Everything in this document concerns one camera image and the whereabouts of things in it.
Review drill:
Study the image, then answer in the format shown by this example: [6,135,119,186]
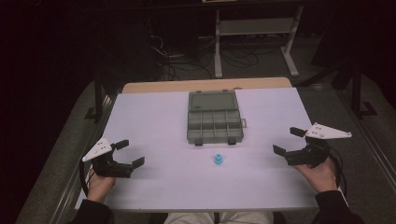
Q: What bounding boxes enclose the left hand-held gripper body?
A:
[81,137,133,179]

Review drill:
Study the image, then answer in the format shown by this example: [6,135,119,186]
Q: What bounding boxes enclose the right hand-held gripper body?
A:
[284,121,353,169]

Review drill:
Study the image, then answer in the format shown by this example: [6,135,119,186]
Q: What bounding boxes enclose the grey plastic organizer box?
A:
[186,90,248,147]

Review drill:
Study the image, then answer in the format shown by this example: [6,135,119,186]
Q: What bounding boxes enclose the person's left hand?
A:
[86,167,117,204]

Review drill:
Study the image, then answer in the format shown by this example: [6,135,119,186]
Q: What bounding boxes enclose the person's right hand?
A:
[292,157,339,194]

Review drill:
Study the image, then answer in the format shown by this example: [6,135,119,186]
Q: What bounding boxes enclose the black metal stand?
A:
[348,63,378,119]
[84,73,106,124]

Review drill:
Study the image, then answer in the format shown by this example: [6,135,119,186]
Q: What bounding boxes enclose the person's legs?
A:
[163,211,276,224]

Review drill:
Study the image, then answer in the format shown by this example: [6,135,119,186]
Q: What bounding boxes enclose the white metal stand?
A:
[213,5,304,79]

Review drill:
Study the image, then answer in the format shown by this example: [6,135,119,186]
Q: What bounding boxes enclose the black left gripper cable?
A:
[78,160,96,198]

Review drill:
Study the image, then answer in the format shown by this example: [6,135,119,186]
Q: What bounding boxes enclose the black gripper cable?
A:
[325,145,348,189]
[78,160,96,198]

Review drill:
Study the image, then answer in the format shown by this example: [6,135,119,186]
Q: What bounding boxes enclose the metal floor rail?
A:
[337,88,396,188]
[49,94,119,224]

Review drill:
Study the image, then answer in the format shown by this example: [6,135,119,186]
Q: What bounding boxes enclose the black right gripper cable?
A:
[325,145,348,189]

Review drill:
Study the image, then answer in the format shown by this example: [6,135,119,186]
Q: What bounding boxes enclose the black cables on floor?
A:
[149,35,281,82]

